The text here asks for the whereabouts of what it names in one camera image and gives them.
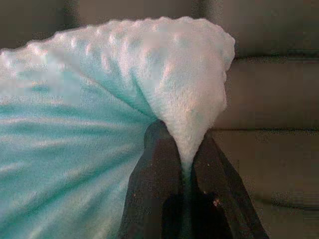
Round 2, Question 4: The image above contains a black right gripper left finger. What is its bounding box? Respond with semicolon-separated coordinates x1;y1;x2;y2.
119;120;186;239

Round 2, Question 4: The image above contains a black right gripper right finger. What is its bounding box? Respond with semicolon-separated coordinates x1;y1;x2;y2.
189;135;270;239

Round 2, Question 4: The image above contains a teal dotted pillow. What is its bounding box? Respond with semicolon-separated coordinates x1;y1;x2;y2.
0;16;235;239

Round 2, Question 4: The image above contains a green leather sofa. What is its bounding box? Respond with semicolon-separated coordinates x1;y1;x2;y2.
0;0;319;239

